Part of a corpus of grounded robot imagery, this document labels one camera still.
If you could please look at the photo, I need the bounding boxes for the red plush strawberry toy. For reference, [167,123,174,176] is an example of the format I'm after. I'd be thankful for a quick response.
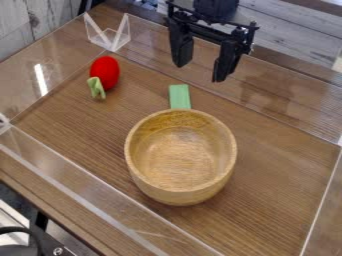
[87,56,120,100]

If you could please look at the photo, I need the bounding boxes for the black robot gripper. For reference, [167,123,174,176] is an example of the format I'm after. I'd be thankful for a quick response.
[166,0,259,82]

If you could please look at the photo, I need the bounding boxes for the black table clamp mount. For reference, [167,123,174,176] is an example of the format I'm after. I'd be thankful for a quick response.
[0,208,78,256]

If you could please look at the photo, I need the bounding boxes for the green rectangular block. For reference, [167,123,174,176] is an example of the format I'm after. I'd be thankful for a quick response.
[168,84,191,109]

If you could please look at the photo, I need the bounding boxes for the wooden bowl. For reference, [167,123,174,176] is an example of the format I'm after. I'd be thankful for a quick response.
[124,109,238,206]

